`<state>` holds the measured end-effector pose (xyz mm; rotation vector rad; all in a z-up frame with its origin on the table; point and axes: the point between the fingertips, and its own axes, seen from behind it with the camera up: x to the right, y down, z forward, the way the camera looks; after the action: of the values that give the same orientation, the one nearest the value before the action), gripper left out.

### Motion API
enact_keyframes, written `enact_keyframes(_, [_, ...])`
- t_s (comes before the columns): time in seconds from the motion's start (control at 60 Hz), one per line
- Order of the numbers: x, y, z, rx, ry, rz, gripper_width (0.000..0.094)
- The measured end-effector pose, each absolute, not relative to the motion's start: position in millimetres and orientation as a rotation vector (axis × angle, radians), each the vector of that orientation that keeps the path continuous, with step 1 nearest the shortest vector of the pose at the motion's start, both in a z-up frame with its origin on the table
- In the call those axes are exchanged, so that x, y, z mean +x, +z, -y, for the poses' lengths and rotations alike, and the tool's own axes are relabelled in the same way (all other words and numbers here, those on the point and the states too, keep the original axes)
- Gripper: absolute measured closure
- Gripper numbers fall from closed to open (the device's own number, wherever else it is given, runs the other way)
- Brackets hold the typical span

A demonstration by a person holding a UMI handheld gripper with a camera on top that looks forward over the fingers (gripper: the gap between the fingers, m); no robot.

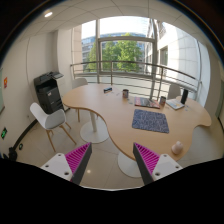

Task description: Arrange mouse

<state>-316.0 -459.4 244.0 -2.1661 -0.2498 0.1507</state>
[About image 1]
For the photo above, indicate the metal window railing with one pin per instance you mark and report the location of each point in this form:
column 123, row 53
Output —
column 140, row 78

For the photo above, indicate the small black box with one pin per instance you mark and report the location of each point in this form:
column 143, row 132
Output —
column 107, row 89

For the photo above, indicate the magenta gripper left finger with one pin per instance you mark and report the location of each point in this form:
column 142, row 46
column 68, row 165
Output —
column 70, row 166

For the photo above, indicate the green exit sign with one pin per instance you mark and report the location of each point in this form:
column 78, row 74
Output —
column 3, row 133

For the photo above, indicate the metal can cup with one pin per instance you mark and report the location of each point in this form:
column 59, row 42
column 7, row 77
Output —
column 162, row 100

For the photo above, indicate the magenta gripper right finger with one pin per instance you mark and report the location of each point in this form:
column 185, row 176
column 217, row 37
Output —
column 153, row 166

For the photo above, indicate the white chair wooden legs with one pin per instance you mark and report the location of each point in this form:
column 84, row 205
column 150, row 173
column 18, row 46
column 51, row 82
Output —
column 50, row 121

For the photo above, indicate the dark patterned mouse pad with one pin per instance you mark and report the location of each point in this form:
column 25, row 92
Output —
column 150, row 121

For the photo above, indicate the white computer mouse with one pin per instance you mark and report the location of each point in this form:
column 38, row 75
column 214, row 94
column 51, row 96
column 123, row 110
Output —
column 177, row 148

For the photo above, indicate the white chair at right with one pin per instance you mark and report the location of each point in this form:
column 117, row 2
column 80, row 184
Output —
column 174, row 91

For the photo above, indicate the white notebook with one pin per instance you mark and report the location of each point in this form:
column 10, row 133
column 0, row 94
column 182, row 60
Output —
column 175, row 104

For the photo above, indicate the black upright speaker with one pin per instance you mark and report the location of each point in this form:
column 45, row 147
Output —
column 184, row 96

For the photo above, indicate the colourful book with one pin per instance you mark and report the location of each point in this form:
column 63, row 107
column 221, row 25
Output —
column 146, row 102

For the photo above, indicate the round ceiling light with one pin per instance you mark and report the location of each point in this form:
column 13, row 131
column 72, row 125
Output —
column 48, row 14

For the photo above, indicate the wooden curved table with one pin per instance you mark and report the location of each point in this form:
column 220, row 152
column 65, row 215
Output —
column 117, row 113

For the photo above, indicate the red wall sign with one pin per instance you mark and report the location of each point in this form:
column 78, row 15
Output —
column 5, row 82

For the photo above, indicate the dark mug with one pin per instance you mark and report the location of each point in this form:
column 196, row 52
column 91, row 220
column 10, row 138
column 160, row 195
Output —
column 125, row 93

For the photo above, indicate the white chair behind table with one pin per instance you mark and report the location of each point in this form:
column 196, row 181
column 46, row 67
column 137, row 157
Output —
column 79, row 82

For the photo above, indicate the black office printer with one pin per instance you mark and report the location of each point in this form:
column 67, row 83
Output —
column 47, row 92

